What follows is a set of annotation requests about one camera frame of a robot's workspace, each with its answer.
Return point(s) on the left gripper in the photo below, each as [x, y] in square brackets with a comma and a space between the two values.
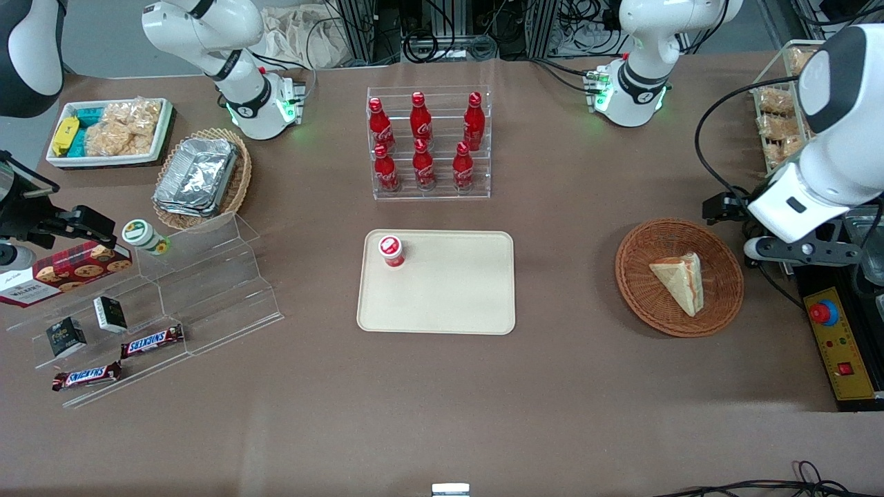
[725, 206]

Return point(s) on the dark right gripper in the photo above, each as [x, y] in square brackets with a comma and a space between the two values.
[29, 215]

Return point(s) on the triangular sandwich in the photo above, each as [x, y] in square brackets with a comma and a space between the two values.
[680, 279]

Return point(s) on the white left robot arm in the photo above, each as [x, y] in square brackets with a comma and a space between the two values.
[846, 124]

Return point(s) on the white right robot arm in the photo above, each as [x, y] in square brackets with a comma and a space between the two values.
[235, 76]

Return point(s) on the white rectangular snack tray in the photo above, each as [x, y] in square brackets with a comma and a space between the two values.
[162, 131]

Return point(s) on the round brown wicker basket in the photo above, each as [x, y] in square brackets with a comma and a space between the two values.
[649, 304]

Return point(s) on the steel tray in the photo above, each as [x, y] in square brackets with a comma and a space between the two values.
[871, 248]

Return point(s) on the oval tan wicker basket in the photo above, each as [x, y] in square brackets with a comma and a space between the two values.
[238, 186]

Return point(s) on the beige plastic tray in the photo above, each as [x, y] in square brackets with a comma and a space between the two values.
[449, 290]

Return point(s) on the red cookie box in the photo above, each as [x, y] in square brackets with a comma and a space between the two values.
[62, 273]

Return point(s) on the green lid white cup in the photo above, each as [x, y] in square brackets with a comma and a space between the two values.
[141, 235]

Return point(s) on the bagged fried snack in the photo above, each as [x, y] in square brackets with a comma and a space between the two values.
[775, 126]
[784, 152]
[775, 101]
[800, 61]

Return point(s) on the teal snack pack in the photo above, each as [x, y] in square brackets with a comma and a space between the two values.
[88, 115]
[78, 143]

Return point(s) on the clear bag rice crackers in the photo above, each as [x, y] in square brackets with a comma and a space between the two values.
[135, 116]
[114, 141]

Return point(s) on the small black carton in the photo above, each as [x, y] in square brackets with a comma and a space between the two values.
[110, 314]
[66, 337]

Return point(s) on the yellow snack pack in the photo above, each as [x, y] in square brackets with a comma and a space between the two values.
[65, 134]

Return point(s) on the stacked foil containers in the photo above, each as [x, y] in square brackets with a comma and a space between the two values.
[197, 176]

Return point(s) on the brown Snickers bar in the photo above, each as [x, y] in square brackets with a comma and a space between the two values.
[86, 376]
[152, 341]

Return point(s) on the clear acrylic stepped shelf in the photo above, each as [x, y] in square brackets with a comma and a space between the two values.
[207, 290]

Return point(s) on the red emergency stop button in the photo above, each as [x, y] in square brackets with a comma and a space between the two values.
[822, 313]

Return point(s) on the black box yellow control panel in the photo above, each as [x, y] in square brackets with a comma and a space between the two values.
[839, 345]

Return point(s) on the red cola bottle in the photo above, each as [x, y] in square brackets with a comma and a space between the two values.
[423, 169]
[386, 172]
[380, 128]
[463, 169]
[420, 121]
[474, 124]

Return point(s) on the clear acrylic bottle rack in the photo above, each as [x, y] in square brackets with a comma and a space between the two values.
[442, 186]

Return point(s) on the beige cloth bag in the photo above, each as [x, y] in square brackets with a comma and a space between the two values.
[304, 38]

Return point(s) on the red lid drink cup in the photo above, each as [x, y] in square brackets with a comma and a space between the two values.
[391, 251]

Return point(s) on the small white device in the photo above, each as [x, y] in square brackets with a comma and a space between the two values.
[450, 490]

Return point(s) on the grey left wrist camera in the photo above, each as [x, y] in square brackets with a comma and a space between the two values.
[794, 252]

